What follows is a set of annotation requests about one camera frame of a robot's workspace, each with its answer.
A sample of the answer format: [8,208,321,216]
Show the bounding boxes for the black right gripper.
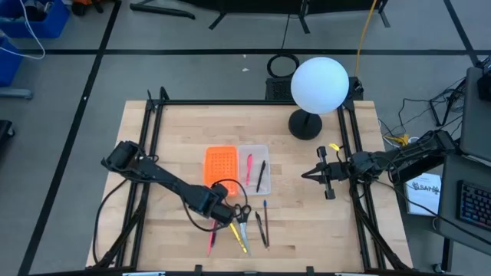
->
[301,146,354,201]

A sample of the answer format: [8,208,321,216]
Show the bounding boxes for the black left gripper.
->
[206,196,237,234]

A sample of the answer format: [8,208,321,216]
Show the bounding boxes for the yellow highlighter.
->
[229,222,249,255]

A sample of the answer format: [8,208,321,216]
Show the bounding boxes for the black-handled scissors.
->
[233,204,253,258]

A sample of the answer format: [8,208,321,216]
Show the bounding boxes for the slim pink pen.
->
[206,220,219,258]

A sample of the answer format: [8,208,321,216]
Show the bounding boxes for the black gel pen rubber grip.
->
[255,211,269,248]

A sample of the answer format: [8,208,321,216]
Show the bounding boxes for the red pencil blue eraser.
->
[262,199,271,248]

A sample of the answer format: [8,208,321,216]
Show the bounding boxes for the slim black pen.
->
[255,159,267,194]

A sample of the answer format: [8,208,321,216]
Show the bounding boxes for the pink highlighter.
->
[245,153,254,187]

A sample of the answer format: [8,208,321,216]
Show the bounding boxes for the clear plastic supply box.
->
[237,144,272,197]

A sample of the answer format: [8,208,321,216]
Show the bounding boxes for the black vented power box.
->
[265,77,297,102]

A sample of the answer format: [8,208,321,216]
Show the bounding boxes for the orange perforated plastic lid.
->
[203,145,239,198]

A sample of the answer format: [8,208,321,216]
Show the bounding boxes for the white globe lamp black base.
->
[288,56,351,141]

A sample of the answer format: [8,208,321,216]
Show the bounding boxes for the yellow power plug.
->
[383,133,410,148]

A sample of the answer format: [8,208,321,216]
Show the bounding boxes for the white printed paper sheet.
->
[405,172,443,217]

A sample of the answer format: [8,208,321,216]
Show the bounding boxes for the grey side desk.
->
[437,152,491,247]

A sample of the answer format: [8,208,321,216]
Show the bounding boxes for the black backlit keyboard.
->
[456,179,491,232]

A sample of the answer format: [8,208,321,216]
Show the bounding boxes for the grey monitor back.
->
[459,67,491,163]

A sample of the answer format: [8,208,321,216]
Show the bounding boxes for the black partition screen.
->
[180,0,392,35]

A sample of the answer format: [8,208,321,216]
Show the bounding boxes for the grey floor bar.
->
[0,87,34,100]

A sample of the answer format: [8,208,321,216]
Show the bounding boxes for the large blue storage bin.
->
[0,0,71,39]

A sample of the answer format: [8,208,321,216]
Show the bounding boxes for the small blue storage bin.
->
[0,37,24,88]

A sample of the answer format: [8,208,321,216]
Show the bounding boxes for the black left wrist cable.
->
[183,178,249,233]

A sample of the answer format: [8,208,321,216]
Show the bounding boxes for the black aluminium rig frame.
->
[86,87,414,271]

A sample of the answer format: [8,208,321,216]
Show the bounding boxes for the black coiled cable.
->
[266,53,301,79]

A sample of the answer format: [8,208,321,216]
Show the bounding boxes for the black left base cable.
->
[91,178,131,266]

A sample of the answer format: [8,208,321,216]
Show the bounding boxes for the black base cable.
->
[374,179,491,248]
[91,178,131,266]

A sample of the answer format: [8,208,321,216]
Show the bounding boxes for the black floor cable tangle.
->
[377,76,467,140]

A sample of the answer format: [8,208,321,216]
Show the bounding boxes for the yellow cable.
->
[353,0,379,77]

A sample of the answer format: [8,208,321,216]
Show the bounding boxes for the black right base cable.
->
[374,179,491,248]

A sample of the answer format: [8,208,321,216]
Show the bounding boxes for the white floor cable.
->
[0,0,46,61]

